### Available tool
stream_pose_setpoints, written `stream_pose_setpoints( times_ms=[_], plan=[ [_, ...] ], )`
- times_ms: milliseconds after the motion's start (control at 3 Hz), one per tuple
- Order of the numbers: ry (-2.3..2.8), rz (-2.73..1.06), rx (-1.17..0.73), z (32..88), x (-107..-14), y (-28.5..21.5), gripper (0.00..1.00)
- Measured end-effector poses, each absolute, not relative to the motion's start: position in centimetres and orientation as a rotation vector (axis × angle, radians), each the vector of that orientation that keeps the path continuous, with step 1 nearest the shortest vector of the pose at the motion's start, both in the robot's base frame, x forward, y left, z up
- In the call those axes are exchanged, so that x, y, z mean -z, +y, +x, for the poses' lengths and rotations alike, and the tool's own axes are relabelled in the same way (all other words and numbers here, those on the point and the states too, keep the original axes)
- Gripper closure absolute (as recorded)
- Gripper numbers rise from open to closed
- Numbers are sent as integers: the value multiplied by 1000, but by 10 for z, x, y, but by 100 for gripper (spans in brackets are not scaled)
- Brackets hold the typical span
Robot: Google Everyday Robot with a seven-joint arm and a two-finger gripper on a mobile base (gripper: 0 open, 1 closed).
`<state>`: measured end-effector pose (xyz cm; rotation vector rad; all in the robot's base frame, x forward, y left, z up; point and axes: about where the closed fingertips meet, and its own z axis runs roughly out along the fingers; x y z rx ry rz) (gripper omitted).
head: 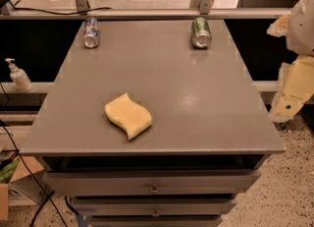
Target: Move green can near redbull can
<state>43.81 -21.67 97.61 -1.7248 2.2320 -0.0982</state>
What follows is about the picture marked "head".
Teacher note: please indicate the grey drawer cabinet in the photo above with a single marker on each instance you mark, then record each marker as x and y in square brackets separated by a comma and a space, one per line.
[210, 130]

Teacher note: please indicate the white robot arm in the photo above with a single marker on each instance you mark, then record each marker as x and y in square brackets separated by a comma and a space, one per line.
[300, 33]

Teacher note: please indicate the blue silver redbull can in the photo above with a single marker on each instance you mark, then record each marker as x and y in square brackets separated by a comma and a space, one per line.
[91, 33]

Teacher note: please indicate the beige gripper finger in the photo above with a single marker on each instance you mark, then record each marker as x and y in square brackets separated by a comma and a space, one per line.
[279, 27]
[295, 88]

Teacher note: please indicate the white pump dispenser bottle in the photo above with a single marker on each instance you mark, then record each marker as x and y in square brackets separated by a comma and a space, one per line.
[19, 76]

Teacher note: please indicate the cardboard box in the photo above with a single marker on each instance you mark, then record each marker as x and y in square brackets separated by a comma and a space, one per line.
[21, 185]

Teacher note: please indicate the yellow wavy sponge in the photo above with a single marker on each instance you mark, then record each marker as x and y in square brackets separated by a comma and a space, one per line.
[128, 115]

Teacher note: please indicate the green soda can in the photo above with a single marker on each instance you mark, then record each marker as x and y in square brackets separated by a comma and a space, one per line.
[201, 35]

